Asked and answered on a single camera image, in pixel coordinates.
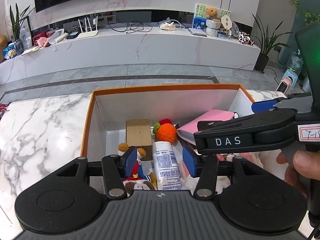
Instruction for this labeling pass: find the person right hand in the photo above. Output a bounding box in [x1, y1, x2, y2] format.
[284, 151, 320, 197]

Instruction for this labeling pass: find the brown plush toy sailor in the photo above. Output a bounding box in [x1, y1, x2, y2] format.
[123, 146, 157, 197]

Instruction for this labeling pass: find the brown gourd vase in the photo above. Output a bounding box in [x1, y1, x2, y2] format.
[0, 35, 8, 63]

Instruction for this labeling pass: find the red feather toy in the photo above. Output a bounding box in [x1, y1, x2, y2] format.
[0, 103, 8, 116]

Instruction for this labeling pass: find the pink wallet case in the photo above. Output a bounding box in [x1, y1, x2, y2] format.
[177, 109, 235, 145]

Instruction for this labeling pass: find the water bottle dispenser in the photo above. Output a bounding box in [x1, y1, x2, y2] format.
[287, 49, 303, 76]

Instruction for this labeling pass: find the teddy bear in pots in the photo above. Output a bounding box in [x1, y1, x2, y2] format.
[205, 7, 221, 37]

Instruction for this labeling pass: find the white wifi router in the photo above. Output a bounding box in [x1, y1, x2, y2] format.
[76, 17, 99, 39]

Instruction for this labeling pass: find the orange crochet fruit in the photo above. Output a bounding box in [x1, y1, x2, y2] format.
[153, 119, 177, 144]

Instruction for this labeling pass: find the white crochet doll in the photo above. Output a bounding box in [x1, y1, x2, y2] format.
[215, 151, 286, 181]

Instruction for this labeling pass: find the brown cardboard box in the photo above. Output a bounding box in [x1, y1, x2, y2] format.
[126, 119, 153, 161]

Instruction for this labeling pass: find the large orange storage box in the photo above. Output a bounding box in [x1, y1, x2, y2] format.
[80, 84, 254, 161]

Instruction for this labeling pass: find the potted plant right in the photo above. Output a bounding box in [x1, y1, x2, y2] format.
[252, 15, 291, 73]

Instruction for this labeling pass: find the white power strip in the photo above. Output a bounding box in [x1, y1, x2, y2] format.
[158, 22, 176, 31]

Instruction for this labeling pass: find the white tablet device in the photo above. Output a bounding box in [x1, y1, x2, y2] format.
[48, 29, 69, 45]

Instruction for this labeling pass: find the glass vase plant left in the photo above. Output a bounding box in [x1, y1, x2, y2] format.
[9, 3, 33, 55]

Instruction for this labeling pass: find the white lotion tube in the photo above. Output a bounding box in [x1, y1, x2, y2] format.
[152, 141, 182, 191]

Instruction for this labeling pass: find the green painted picture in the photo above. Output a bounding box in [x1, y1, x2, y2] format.
[192, 3, 231, 30]

